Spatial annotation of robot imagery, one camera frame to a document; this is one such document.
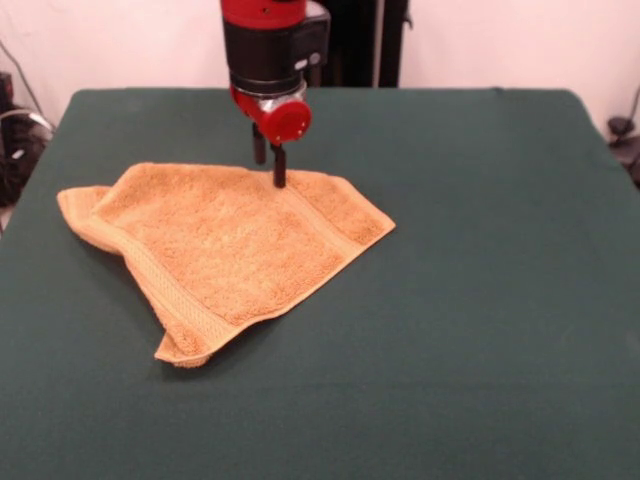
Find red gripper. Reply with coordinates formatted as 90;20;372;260
229;85;314;190

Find orange terry towel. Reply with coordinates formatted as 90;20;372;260
56;161;397;369

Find dark green tablecloth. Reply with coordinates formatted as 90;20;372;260
0;87;640;480

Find black electronics pile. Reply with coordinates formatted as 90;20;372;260
0;70;55;209

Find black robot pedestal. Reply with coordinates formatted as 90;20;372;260
319;0;414;90

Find black clamp mount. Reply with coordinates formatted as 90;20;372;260
607;115;640;191

